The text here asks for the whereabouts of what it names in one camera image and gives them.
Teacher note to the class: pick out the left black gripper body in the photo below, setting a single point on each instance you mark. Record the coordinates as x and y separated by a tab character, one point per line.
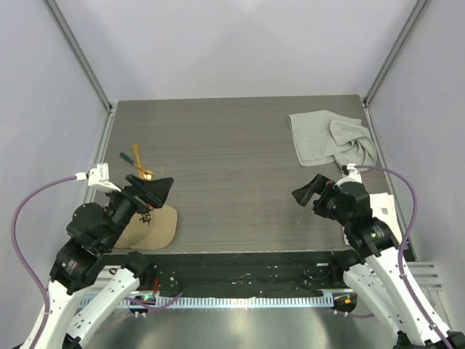
126	203

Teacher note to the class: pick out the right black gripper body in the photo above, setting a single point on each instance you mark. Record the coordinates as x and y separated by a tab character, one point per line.
328	205

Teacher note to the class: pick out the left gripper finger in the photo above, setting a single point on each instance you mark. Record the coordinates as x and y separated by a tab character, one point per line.
159	188
151	201

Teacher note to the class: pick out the grey cloth napkin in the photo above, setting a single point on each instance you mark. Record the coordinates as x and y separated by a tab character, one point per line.
323	137

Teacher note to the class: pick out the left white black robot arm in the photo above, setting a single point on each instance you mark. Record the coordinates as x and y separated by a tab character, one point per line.
94	231

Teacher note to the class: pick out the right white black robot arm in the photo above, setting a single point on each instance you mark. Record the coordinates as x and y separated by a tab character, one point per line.
374	267

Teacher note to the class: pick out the beige cap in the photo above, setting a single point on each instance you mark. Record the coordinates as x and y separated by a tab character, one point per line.
152	232

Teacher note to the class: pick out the white folded towel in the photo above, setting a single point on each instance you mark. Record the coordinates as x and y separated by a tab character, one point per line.
383	206

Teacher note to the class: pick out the green handled gold utensil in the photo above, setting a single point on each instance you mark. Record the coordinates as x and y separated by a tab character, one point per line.
130	160

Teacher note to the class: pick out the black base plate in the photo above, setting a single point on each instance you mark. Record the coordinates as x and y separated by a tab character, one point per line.
246	274

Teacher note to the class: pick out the left aluminium frame post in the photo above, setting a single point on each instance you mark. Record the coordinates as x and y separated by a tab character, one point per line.
70	39

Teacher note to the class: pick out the aluminium frame post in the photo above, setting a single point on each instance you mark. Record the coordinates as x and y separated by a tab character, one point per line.
413	19
70	39

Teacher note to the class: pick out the white slotted cable duct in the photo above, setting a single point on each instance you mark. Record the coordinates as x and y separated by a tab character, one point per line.
325	301

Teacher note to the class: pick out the right aluminium frame post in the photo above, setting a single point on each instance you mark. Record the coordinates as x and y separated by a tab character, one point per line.
413	19

